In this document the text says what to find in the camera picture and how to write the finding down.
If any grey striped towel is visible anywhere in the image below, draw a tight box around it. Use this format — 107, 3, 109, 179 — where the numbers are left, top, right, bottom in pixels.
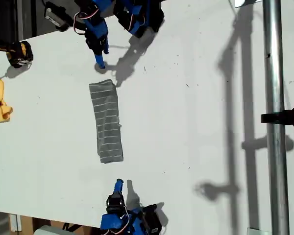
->
88, 78, 125, 165

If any white container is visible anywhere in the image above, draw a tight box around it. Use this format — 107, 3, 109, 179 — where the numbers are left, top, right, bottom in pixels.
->
33, 225, 72, 235

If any brown cardboard box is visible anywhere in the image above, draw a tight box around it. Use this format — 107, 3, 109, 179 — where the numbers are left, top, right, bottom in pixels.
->
20, 214, 94, 235

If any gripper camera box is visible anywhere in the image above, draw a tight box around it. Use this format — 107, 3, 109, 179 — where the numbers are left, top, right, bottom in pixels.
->
44, 1, 73, 32
142, 203, 163, 235

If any white table leg bracket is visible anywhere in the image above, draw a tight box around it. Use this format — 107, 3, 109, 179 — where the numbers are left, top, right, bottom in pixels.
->
9, 213, 22, 233

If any steel post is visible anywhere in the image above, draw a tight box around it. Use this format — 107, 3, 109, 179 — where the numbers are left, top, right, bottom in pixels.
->
262, 0, 291, 235

